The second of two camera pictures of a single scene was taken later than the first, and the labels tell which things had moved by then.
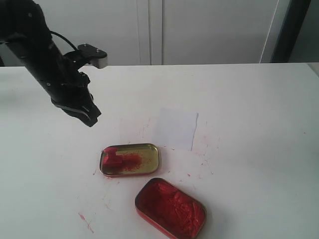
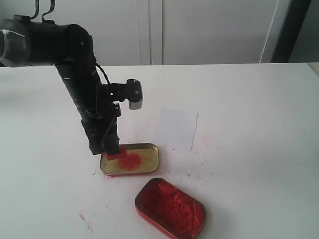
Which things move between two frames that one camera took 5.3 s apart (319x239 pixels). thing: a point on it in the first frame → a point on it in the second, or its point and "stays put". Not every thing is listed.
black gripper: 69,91 → 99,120
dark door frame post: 297,10 stays put
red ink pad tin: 171,208 stays put
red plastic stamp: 111,162 → 121,156
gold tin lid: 129,159 stays put
